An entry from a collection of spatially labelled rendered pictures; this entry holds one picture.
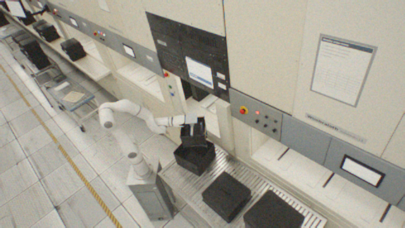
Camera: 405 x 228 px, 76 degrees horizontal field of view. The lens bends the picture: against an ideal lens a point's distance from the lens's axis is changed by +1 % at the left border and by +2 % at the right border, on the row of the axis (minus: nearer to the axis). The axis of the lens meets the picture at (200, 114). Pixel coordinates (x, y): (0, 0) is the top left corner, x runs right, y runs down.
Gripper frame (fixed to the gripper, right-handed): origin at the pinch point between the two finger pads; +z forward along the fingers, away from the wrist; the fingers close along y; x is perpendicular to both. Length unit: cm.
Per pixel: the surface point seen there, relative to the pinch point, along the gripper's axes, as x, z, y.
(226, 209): -39, 24, 59
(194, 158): -47.9, -4.5, 3.7
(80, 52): -36, -197, -213
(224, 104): 15.6, 29.2, 2.6
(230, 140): -22.9, 30.4, 5.7
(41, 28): -20, -295, -293
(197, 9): 84, 18, -12
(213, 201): -39, 14, 53
